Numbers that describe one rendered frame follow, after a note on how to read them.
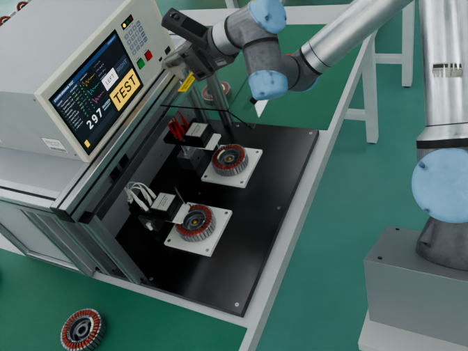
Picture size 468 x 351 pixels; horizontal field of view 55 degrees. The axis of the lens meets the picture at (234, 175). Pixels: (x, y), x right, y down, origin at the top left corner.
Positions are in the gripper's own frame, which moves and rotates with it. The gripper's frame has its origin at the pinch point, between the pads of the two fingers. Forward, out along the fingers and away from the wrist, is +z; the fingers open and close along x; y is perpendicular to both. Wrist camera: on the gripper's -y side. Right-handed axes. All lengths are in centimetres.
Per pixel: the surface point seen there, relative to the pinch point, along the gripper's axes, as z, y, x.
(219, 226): 6.5, 41.8, -19.0
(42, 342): 39, 30, -63
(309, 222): 42, 111, 38
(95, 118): 7.2, -2.6, -20.9
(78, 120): 5.9, -5.3, -25.0
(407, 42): 6, 95, 140
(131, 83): 7.8, -1.2, -6.0
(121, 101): 8.3, -0.1, -11.6
